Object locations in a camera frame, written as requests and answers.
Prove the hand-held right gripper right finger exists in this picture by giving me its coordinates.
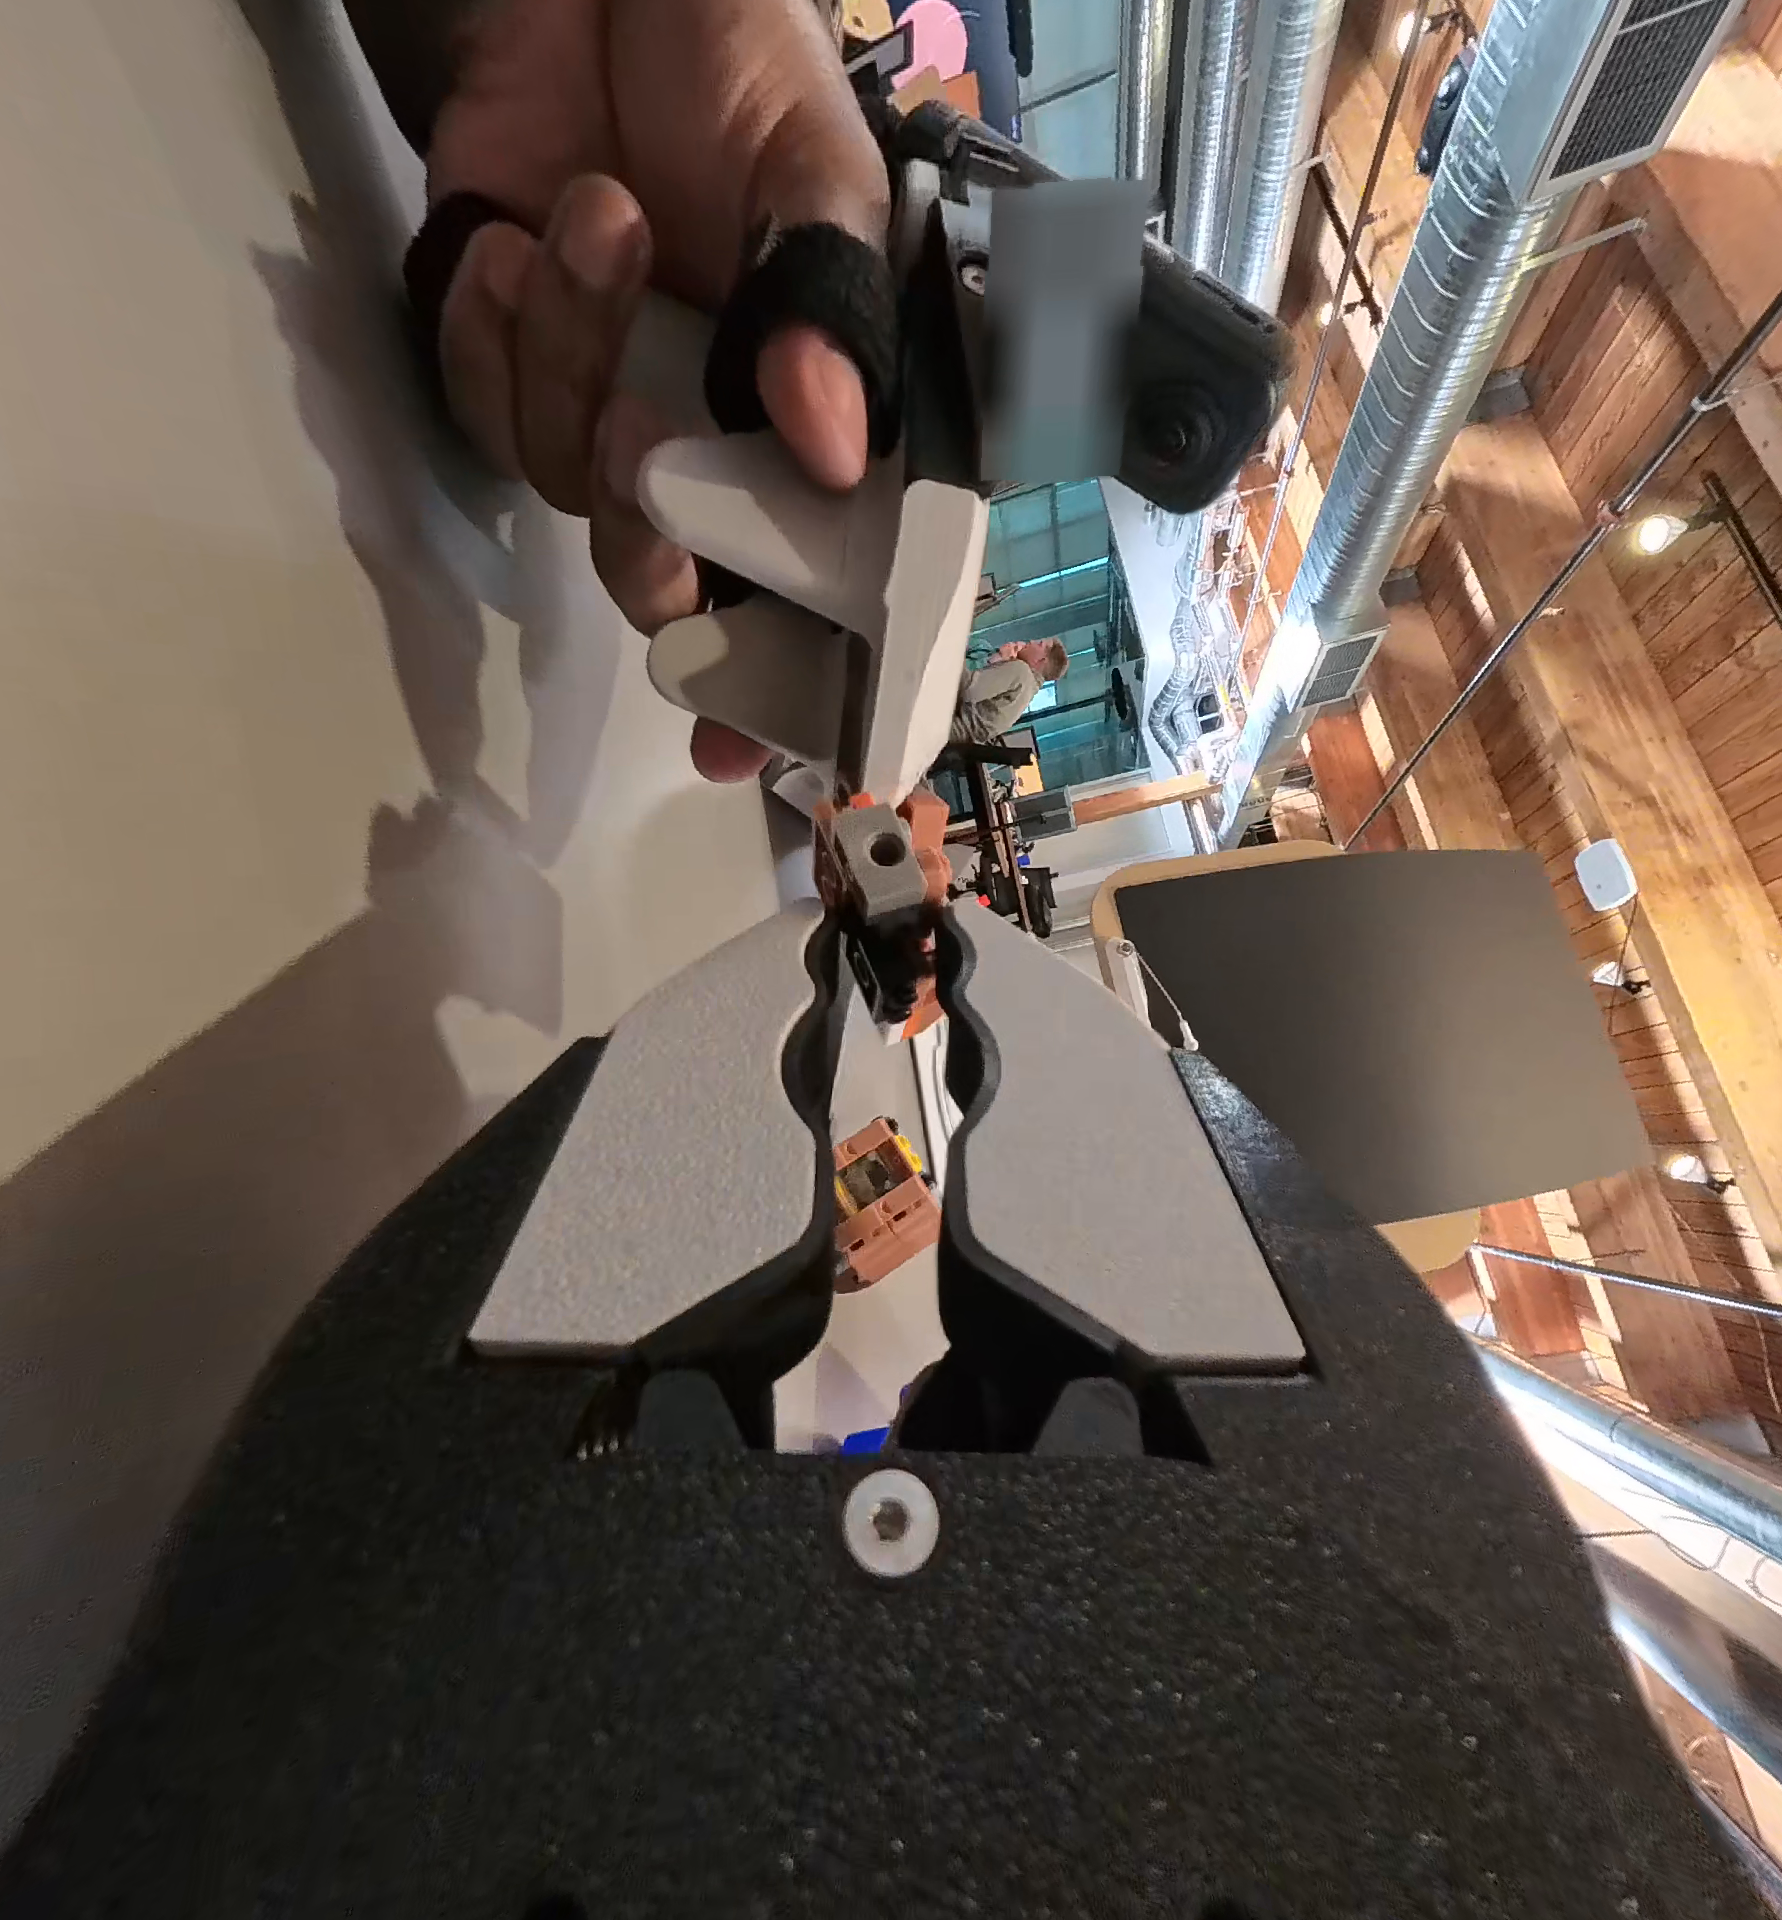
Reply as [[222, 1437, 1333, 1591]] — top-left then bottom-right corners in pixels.
[[939, 900, 1311, 1375]]

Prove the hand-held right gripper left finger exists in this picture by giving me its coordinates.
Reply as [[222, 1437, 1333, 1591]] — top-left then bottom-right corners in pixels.
[[466, 900, 837, 1365]]

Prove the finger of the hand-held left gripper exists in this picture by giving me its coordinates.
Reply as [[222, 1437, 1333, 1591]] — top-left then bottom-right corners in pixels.
[[645, 604, 858, 785], [636, 432, 994, 801]]

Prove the small orange brown brick assembly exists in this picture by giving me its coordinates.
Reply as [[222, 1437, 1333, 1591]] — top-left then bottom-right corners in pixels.
[[810, 794, 954, 1039]]

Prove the grey desk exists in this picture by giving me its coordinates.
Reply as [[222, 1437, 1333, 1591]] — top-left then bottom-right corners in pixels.
[[0, 0, 834, 1727]]

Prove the person's left hand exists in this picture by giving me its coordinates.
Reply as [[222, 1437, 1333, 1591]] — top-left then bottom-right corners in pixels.
[[412, 0, 899, 785]]

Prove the colourful brick model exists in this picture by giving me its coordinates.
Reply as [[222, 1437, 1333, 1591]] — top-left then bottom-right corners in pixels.
[[831, 1117, 940, 1292]]

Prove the black board with tan rim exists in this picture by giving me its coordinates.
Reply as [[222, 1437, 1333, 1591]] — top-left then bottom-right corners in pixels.
[[1092, 844, 1655, 1229]]

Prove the spiral silver ventilation duct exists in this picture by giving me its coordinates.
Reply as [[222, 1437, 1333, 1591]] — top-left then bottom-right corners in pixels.
[[1251, 0, 1756, 707]]

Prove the smooth silver duct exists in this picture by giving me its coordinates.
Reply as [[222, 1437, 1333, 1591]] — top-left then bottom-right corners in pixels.
[[1477, 1336, 1782, 1832]]

